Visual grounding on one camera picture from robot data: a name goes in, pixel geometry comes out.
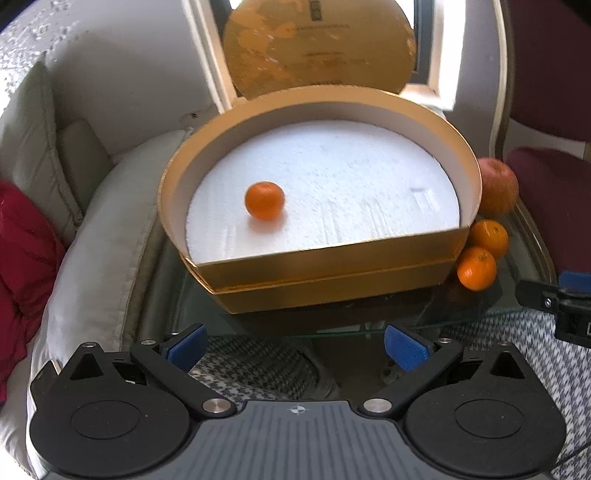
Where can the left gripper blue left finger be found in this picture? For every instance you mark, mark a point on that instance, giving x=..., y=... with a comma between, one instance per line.
x=169, y=364

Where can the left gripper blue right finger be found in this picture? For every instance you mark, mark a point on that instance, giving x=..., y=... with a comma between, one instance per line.
x=424, y=363

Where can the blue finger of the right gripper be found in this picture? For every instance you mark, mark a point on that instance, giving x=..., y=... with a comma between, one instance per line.
x=576, y=281

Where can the mandarin orange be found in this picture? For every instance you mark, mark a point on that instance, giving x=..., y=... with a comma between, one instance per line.
x=476, y=269
x=491, y=236
x=264, y=200

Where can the red apple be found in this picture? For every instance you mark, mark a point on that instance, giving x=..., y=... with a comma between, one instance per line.
x=500, y=188

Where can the gold round box lid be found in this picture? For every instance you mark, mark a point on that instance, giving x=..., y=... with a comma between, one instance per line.
x=275, y=45

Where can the beige sofa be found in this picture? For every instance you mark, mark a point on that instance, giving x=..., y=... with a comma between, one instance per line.
x=120, y=276

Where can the red cushion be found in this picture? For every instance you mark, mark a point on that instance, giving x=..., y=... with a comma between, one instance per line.
x=31, y=254

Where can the gold gift box base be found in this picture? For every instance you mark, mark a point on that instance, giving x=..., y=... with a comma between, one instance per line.
x=380, y=195

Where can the maroon banquet chair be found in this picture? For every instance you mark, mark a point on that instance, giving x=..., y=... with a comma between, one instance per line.
x=547, y=89

